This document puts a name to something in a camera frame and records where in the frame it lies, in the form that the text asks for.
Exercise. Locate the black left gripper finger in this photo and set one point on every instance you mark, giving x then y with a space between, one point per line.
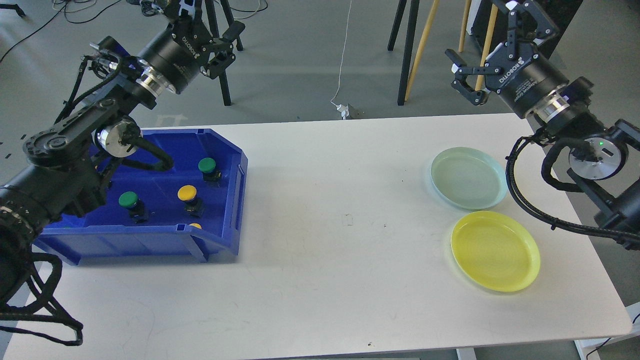
218 54
186 14

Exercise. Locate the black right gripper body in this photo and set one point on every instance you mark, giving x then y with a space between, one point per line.
524 80

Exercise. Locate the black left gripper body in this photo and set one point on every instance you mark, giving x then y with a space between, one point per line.
179 52

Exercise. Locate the green push button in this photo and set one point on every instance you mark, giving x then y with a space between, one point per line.
211 175
135 207

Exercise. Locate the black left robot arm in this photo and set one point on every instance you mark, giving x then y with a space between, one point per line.
71 164

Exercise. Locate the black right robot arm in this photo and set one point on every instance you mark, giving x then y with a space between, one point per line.
582 151

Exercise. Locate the light green plate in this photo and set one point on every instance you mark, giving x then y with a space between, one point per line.
468 178

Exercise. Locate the yellow plate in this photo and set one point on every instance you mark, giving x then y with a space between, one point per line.
495 251

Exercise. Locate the black cabinet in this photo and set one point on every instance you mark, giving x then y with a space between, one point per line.
561 12

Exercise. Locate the black tripod left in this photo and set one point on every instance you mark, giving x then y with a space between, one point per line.
211 16

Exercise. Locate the wooden stand legs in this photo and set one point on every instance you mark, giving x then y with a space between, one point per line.
414 65

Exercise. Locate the black tripod legs right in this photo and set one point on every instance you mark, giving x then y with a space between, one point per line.
412 6

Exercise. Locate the blue plastic bin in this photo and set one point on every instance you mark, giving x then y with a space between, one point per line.
108 231

